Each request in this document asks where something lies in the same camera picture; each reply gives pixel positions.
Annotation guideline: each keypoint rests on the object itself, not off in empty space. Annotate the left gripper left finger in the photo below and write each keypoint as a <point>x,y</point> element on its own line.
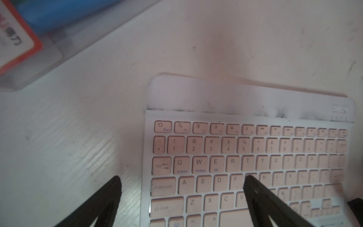
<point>100,209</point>

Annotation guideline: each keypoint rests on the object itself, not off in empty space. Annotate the pink keyboard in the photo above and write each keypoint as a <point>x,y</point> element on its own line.
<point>203,138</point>

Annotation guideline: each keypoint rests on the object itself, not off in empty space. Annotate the colourful marker pack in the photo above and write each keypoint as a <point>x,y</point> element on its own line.
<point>38,36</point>

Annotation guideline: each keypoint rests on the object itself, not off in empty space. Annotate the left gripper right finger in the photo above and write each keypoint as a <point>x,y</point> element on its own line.
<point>266,208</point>

